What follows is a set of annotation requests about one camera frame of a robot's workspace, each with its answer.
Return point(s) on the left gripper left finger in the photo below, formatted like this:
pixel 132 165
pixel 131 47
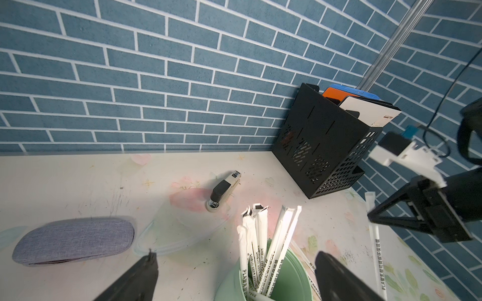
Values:
pixel 138 283

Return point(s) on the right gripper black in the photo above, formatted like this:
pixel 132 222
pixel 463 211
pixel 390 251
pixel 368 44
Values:
pixel 441 212

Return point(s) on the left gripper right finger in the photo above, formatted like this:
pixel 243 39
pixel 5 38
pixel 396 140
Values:
pixel 336 282

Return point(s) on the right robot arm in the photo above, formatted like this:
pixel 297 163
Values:
pixel 470 124

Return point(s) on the wrapped straws in cup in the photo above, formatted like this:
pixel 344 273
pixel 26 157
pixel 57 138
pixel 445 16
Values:
pixel 261 258

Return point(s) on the green cylindrical cup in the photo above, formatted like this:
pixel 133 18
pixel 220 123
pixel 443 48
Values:
pixel 292 282

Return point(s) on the purple fabric glasses case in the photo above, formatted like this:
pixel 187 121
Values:
pixel 74 241

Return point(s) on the black mesh file holder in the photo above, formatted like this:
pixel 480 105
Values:
pixel 320 145

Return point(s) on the blue folder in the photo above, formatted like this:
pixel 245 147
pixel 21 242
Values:
pixel 355 91

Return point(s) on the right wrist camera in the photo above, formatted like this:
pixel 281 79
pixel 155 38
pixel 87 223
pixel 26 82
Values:
pixel 395 148

